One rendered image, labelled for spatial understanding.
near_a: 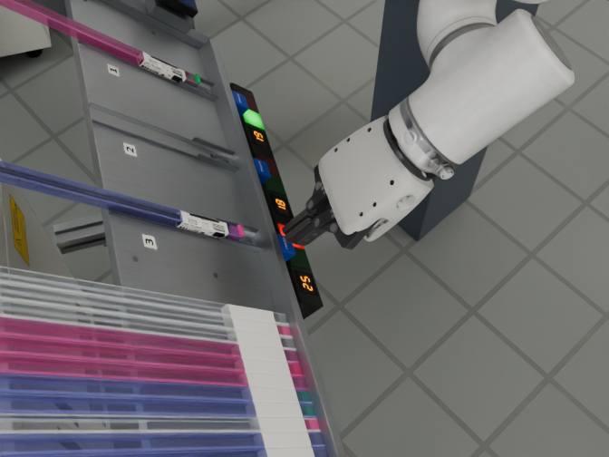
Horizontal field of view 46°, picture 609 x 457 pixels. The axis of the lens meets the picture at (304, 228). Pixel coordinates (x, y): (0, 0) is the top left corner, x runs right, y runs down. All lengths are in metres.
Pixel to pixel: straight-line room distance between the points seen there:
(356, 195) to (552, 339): 0.94
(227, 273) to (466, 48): 0.31
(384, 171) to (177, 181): 0.22
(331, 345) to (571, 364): 0.49
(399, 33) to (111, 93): 0.61
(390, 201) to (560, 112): 1.26
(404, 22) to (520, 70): 0.60
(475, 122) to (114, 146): 0.34
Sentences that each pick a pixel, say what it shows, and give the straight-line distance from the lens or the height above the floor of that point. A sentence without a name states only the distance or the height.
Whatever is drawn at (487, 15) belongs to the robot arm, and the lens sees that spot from 0.73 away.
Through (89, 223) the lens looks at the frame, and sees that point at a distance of 1.33.
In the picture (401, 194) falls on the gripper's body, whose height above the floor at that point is 0.82.
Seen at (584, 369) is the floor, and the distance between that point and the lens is 1.60.
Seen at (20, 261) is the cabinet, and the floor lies 0.54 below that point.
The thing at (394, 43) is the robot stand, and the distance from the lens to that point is 1.29.
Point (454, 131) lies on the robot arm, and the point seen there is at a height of 0.89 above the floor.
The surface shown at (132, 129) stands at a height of 0.82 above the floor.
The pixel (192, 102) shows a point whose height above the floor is 0.75.
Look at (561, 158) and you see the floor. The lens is 1.85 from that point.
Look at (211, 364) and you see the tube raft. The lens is 0.64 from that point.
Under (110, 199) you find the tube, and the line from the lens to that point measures 0.67.
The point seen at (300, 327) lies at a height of 0.73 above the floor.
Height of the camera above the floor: 1.41
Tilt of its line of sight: 60 degrees down
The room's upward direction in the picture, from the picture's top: straight up
